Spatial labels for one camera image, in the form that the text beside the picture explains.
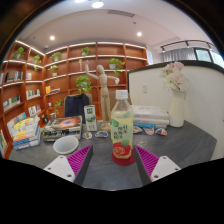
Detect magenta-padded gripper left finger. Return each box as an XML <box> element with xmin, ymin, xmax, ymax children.
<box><xmin>43</xmin><ymin>144</ymin><xmax>94</xmax><ymax>187</ymax></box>

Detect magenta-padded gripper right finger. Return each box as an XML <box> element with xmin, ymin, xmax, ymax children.
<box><xmin>133</xmin><ymin>144</ymin><xmax>182</xmax><ymax>186</ymax></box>

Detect clear drink bottle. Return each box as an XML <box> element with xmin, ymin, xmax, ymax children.
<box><xmin>110</xmin><ymin>89</ymin><xmax>135</xmax><ymax>161</ymax></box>

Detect white mug, grey triangle pattern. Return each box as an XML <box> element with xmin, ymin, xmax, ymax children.
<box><xmin>52</xmin><ymin>135</ymin><xmax>80</xmax><ymax>156</ymax></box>

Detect stack of colourful books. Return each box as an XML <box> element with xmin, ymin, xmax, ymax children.
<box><xmin>11</xmin><ymin>114</ymin><xmax>43</xmax><ymax>151</ymax></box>

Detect stack of white packs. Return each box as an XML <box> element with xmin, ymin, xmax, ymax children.
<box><xmin>130</xmin><ymin>105</ymin><xmax>170</xmax><ymax>130</ymax></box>

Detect green and white drink carton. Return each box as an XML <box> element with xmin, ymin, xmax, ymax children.
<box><xmin>83</xmin><ymin>104</ymin><xmax>98</xmax><ymax>132</ymax></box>

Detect white vase with pale flowers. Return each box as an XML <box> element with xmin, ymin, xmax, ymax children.
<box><xmin>159</xmin><ymin>61</ymin><xmax>188</xmax><ymax>129</ymax></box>

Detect wooden artist mannequin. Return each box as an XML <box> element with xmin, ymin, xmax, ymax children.
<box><xmin>84</xmin><ymin>59</ymin><xmax>120</xmax><ymax>132</ymax></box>

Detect orange wooden shelf unit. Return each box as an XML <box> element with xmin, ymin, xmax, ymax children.
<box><xmin>0</xmin><ymin>39</ymin><xmax>148</xmax><ymax>159</ymax></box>

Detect grey curtain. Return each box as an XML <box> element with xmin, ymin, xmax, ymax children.
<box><xmin>162</xmin><ymin>48</ymin><xmax>198</xmax><ymax>63</ymax></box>

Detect window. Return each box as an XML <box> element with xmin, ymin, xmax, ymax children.
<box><xmin>194</xmin><ymin>47</ymin><xmax>224</xmax><ymax>69</ymax></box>

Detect recessed ceiling lights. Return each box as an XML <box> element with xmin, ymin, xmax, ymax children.
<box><xmin>48</xmin><ymin>31</ymin><xmax>144</xmax><ymax>42</ymax></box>

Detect ceiling air vent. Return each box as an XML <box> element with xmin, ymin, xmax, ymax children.
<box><xmin>106</xmin><ymin>9</ymin><xmax>136</xmax><ymax>18</ymax></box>

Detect branched ceiling lamp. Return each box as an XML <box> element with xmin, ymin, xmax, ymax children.
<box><xmin>74</xmin><ymin>0</ymin><xmax>105</xmax><ymax>9</ymax></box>

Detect black ceiling track rail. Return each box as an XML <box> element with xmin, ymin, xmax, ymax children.
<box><xmin>159</xmin><ymin>39</ymin><xmax>221</xmax><ymax>53</ymax></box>

